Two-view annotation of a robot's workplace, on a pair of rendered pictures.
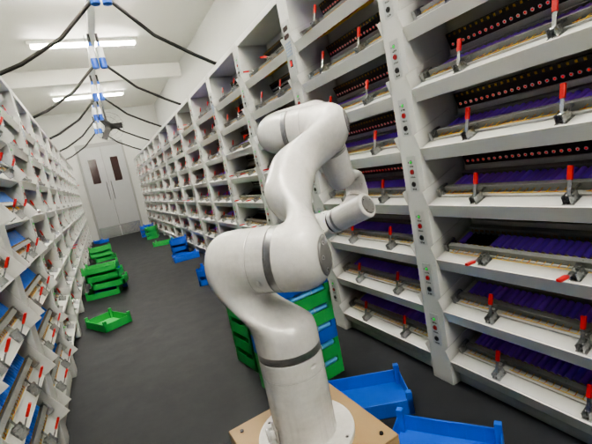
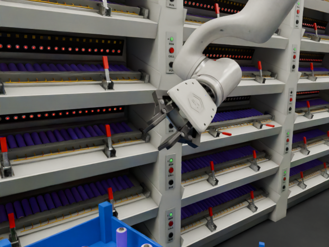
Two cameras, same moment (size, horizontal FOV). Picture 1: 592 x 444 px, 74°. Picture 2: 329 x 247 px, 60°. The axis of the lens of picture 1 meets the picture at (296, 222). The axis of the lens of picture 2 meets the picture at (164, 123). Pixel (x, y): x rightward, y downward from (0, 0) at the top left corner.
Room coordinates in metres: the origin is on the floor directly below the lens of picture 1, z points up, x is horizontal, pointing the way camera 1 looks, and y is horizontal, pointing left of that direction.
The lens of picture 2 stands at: (1.56, 0.46, 0.73)
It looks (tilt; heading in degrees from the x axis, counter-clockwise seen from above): 10 degrees down; 259
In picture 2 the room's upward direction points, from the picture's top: straight up
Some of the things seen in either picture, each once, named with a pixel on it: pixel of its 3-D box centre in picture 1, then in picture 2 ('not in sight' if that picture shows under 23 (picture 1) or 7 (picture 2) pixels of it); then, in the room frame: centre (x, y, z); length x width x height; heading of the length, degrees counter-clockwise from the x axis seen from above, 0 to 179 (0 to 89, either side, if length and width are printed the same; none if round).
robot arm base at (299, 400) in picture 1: (298, 392); not in sight; (0.71, 0.06, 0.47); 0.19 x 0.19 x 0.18
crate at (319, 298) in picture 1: (286, 299); not in sight; (1.58, 0.10, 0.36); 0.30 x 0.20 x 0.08; 124
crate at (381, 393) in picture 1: (365, 393); not in sight; (1.33, -0.13, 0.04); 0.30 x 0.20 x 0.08; 88
